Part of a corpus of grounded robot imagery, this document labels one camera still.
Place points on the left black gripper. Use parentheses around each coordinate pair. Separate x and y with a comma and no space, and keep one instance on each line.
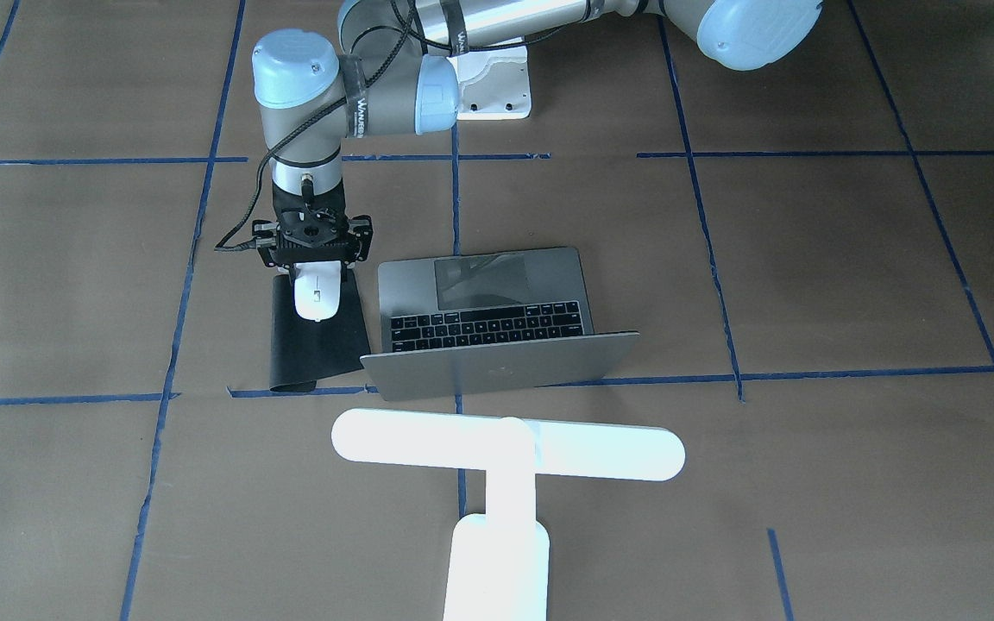
(267,243)

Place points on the white computer mouse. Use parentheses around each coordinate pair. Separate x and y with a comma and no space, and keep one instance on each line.
(317,289)

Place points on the black mouse pad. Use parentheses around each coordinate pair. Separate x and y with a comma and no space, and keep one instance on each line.
(303,352)

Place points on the grey laptop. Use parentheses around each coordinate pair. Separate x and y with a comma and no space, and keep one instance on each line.
(488,323)

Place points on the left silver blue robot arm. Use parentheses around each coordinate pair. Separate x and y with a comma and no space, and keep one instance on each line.
(402,67)

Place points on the white desk lamp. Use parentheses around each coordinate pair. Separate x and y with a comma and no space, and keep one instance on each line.
(499,558)

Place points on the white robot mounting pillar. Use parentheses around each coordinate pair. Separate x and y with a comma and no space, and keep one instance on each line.
(493,86)

